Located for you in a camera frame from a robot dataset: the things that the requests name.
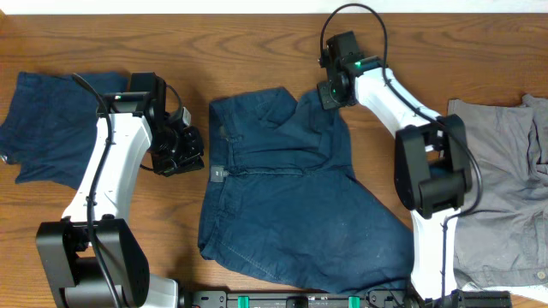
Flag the dark blue denim shorts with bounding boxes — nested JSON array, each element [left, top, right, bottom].
[[198, 87, 414, 294]]

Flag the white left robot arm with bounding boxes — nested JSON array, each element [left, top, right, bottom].
[[36, 92, 204, 307]]

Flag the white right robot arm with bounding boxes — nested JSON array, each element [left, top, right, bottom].
[[318, 54, 478, 305]]

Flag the folded navy blue garment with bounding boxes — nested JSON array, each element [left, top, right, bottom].
[[0, 70, 129, 191]]

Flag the grey button shirt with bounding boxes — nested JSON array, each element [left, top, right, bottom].
[[448, 94, 547, 302]]

